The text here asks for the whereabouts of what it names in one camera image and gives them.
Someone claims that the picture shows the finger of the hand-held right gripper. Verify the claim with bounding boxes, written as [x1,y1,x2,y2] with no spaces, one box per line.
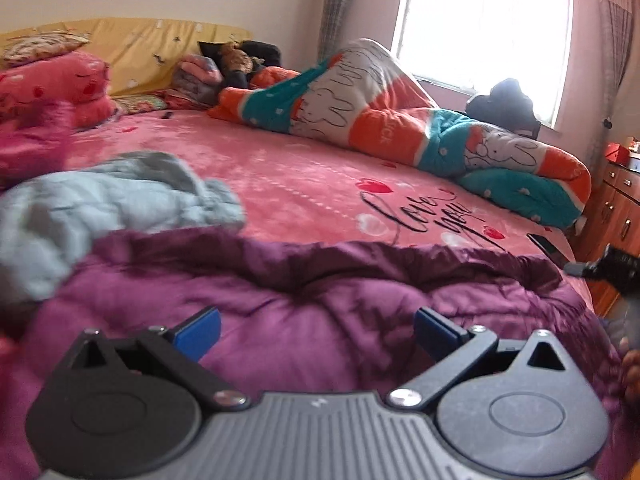
[565,260,601,278]

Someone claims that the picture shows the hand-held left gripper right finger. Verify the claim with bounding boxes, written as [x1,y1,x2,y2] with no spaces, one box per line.
[387,306,583,408]

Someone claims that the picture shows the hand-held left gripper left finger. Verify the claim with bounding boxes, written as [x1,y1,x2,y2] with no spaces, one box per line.
[50,306,251,408]

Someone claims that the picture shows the purple quilted down jacket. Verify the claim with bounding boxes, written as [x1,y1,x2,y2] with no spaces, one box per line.
[0,227,626,480]

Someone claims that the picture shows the folded pink grey clothes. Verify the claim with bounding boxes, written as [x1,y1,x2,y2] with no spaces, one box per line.
[172,54,223,106]

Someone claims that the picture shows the pile of black clothes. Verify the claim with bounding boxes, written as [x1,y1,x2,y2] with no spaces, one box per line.
[197,40,283,91]

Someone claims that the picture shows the black phone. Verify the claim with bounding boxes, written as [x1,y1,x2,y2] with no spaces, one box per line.
[526,232,571,266]

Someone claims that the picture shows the wooden cabinet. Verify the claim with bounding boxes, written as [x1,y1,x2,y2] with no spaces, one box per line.
[575,157,640,271]

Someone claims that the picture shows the grey quilted jacket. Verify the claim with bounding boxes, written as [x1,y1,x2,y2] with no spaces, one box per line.
[0,151,248,311]

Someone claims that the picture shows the pink bed blanket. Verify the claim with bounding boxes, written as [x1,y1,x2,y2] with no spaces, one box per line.
[0,107,576,261]

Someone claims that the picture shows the black clothing by window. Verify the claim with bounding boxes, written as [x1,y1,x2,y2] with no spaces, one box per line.
[465,78,543,141]

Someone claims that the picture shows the grey sheer curtain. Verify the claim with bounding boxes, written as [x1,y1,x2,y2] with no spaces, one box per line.
[582,0,636,171]

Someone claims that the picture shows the rabbit print quilt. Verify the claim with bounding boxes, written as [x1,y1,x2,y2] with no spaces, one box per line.
[207,37,593,231]

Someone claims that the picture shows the floral patterned cloth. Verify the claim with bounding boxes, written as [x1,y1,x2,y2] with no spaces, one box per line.
[112,92,171,116]

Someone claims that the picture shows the window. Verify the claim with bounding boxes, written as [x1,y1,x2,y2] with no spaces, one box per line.
[390,0,573,128]

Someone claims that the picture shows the folded pink plush blanket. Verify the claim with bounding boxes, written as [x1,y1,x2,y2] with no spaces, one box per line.
[0,52,118,128]

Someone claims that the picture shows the yellow headboard cover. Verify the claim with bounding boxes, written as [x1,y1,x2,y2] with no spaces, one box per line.
[0,17,253,98]

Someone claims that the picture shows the beige patterned pillow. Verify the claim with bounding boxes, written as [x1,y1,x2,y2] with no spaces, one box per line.
[2,32,91,68]

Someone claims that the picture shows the grey striped curtain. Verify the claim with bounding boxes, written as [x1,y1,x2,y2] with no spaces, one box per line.
[317,0,361,66]

